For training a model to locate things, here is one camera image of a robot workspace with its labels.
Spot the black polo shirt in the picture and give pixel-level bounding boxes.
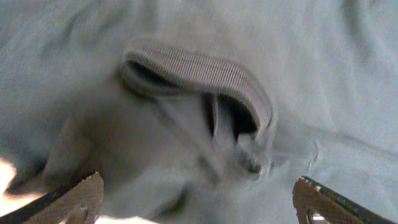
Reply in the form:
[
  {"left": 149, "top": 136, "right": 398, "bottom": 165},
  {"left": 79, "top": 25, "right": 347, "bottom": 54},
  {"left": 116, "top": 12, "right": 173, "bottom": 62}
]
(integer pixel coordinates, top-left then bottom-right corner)
[{"left": 1, "top": 1, "right": 397, "bottom": 223}]

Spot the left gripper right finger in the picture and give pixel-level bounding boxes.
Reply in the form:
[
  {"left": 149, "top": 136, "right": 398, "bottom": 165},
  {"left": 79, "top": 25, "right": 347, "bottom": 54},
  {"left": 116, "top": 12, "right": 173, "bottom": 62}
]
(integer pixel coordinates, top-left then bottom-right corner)
[{"left": 292, "top": 176, "right": 395, "bottom": 224}]

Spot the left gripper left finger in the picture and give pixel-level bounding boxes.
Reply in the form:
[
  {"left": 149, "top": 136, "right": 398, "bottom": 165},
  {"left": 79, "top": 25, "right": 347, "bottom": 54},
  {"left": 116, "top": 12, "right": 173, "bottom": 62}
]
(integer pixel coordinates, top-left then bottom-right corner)
[{"left": 1, "top": 172, "right": 104, "bottom": 224}]

